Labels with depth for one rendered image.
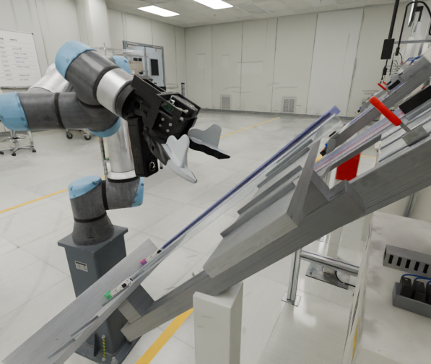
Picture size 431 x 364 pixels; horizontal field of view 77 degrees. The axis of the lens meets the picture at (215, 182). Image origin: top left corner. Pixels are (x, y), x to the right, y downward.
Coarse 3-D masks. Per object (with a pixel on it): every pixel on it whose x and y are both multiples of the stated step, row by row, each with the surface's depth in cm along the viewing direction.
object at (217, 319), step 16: (240, 288) 41; (208, 304) 38; (224, 304) 37; (240, 304) 42; (208, 320) 39; (224, 320) 38; (240, 320) 44; (208, 336) 40; (224, 336) 39; (240, 336) 45; (208, 352) 42; (224, 352) 40
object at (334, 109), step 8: (328, 112) 36; (336, 112) 36; (320, 120) 37; (312, 128) 38; (296, 136) 39; (304, 136) 38; (288, 144) 40; (280, 152) 41; (272, 160) 41; (264, 168) 42; (248, 176) 44; (240, 184) 45; (232, 192) 46; (224, 200) 47; (208, 208) 50; (200, 216) 50; (192, 224) 52; (184, 232) 53; (168, 240) 56
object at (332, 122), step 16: (320, 128) 27; (304, 144) 28; (288, 160) 29; (256, 176) 32; (240, 192) 33; (224, 208) 35; (208, 224) 36; (176, 240) 40; (160, 256) 42; (144, 272) 45
